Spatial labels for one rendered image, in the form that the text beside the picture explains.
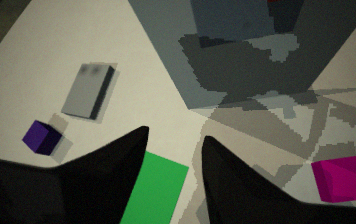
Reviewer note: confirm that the green square mat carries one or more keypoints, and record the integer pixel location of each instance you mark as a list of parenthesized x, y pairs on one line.
[(155, 194)]

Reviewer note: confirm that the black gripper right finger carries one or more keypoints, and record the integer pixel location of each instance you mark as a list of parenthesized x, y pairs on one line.
[(237, 194)]

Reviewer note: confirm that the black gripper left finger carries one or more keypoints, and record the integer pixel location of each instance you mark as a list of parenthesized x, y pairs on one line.
[(92, 189)]

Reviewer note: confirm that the dark magenta box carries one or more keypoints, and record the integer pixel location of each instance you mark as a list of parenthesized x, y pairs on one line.
[(336, 179)]

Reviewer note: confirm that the purple cube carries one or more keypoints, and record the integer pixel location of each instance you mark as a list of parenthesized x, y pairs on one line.
[(41, 138)]

